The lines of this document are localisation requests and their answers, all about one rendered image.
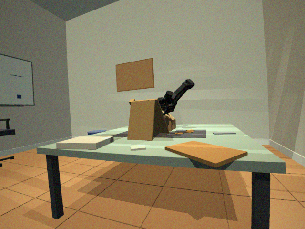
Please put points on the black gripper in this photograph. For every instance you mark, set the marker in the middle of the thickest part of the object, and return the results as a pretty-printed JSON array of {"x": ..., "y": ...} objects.
[{"x": 167, "y": 108}]

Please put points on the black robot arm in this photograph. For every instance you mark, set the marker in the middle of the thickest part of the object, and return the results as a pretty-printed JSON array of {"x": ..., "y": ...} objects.
[{"x": 172, "y": 97}]

